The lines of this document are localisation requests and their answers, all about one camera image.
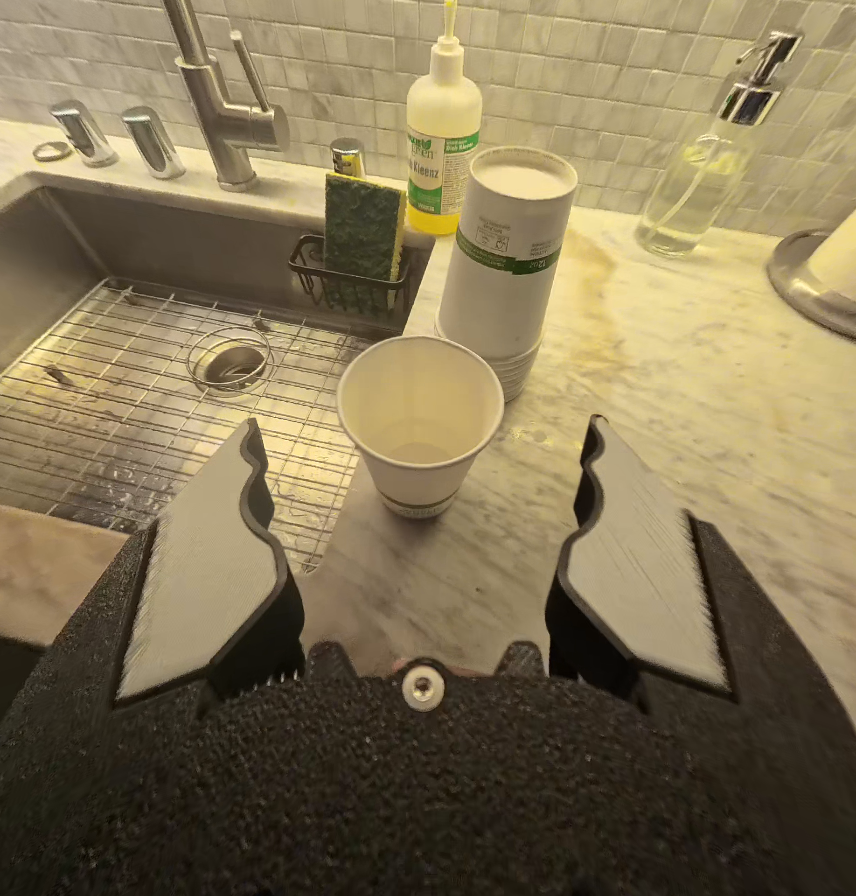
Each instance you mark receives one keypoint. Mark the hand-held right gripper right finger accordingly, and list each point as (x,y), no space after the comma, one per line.
(645,574)

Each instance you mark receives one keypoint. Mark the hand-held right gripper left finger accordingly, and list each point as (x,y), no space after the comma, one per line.
(204,574)

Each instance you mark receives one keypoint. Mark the white paper cup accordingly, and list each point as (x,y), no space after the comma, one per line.
(414,476)

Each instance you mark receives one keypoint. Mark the white marble desk countertop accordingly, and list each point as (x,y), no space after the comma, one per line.
(679,420)

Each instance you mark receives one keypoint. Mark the sink drain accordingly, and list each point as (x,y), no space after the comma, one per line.
(228,367)

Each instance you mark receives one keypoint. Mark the white paper towel roll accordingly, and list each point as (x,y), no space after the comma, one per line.
(791,280)
(847,259)

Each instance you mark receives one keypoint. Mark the stainless steel sink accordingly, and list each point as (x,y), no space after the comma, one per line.
(120,231)

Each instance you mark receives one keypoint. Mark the clear glass soap dispenser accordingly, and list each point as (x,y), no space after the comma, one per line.
(686,203)

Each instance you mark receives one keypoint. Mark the green and yellow sponge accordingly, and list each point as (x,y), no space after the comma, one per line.
(361,224)

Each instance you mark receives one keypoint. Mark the chrome counter knob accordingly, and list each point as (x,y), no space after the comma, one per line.
(347,157)
(85,133)
(153,143)

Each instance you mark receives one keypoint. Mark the stainless steel gooseneck faucet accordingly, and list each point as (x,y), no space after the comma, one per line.
(211,98)

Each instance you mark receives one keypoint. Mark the yellow dish soap bottle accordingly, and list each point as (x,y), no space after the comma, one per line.
(442,105)

